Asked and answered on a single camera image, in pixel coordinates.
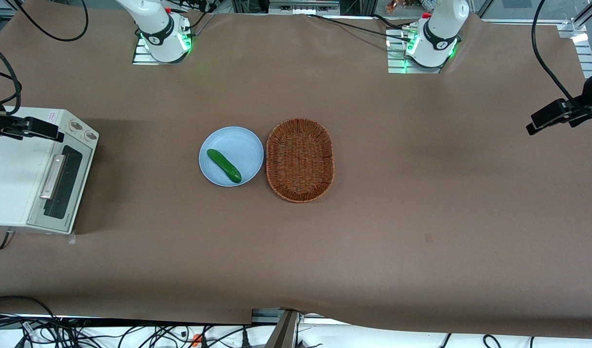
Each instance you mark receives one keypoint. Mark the white toaster oven body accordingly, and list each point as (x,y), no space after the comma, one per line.
(15,193)

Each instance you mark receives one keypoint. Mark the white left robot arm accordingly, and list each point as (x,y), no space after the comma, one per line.
(438,34)

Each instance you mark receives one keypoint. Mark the aluminium background rail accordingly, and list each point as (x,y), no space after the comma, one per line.
(301,7)

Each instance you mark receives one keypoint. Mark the light blue plate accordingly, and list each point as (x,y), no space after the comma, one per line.
(238,145)

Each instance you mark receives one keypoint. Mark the aluminium frame rail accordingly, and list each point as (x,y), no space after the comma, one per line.
(586,58)

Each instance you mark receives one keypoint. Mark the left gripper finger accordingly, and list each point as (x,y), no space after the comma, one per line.
(547,124)
(550,112)

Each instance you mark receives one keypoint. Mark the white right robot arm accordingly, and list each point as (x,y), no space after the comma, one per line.
(155,24)

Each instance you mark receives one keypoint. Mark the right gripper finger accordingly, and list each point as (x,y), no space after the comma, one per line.
(44,129)
(13,133)

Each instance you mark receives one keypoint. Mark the round oven knob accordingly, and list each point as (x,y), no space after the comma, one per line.
(89,136)
(75,125)

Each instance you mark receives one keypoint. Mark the green cucumber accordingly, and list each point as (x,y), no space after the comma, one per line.
(223,165)

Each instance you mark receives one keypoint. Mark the brown table cover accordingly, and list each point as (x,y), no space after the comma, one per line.
(421,193)

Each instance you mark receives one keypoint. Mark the small clear plastic piece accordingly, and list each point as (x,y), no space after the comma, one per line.
(72,238)

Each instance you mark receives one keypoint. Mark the brown wicker basket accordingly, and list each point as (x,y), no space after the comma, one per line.
(300,159)

